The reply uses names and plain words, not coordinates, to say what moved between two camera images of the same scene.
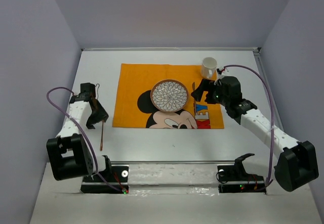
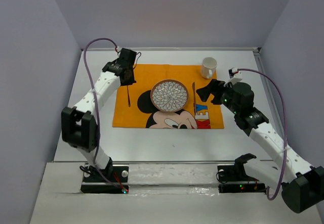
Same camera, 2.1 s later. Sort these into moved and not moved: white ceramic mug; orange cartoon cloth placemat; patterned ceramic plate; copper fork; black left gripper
Moved: black left gripper; copper fork
Not moved: patterned ceramic plate; white ceramic mug; orange cartoon cloth placemat
